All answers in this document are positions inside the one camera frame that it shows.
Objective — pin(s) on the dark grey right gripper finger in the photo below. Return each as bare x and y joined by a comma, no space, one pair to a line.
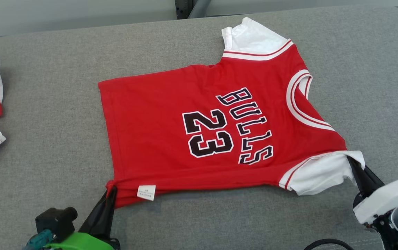
374,180
360,180

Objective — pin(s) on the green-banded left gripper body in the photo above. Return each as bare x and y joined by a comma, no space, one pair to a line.
81,243

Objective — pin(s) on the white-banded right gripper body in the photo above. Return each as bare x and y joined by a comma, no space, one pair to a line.
386,199

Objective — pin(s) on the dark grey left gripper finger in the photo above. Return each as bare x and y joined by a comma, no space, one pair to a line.
108,218
96,215

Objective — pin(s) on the red Bulls 23 jersey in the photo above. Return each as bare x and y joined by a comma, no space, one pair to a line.
150,121

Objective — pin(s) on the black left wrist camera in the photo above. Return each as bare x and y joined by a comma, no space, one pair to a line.
56,222

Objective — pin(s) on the teal left camera connector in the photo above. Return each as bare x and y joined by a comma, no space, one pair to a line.
39,240

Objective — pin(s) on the black metal bracket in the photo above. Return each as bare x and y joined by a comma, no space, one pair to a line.
183,8

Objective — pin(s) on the grey metal post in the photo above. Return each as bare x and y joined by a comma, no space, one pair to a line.
198,8

